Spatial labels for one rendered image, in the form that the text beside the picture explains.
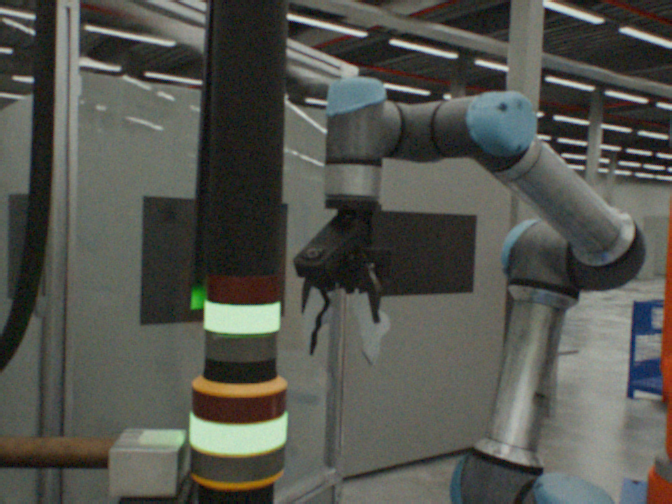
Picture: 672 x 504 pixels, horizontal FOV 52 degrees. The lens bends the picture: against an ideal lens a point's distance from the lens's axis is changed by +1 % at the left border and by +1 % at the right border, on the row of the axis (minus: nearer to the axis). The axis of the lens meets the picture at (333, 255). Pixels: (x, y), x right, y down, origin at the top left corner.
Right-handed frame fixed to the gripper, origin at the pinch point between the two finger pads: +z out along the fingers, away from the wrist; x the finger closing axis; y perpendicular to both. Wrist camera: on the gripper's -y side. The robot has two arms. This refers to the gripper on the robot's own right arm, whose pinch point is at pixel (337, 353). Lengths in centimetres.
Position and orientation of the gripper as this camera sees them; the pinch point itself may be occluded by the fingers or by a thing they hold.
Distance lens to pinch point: 88.9
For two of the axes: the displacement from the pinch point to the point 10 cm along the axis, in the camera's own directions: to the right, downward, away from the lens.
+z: -0.4, 10.0, 0.5
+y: 5.3, -0.3, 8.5
